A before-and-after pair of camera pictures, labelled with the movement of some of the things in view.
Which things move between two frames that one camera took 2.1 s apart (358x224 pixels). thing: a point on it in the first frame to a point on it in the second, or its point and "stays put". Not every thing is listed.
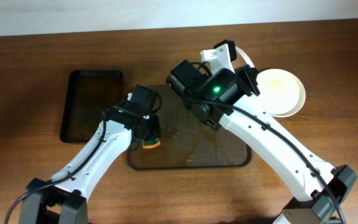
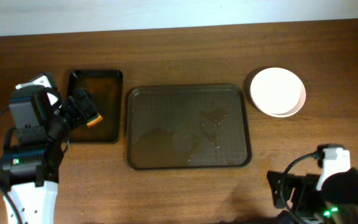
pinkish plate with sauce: x=242 y=60 to x=278 y=92
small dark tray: x=87 y=94 stays put
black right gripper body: x=250 y=78 to x=278 y=188
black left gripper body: x=152 y=129 to x=74 y=109
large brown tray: x=187 y=142 stays put
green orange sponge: x=151 y=144 to x=94 y=121
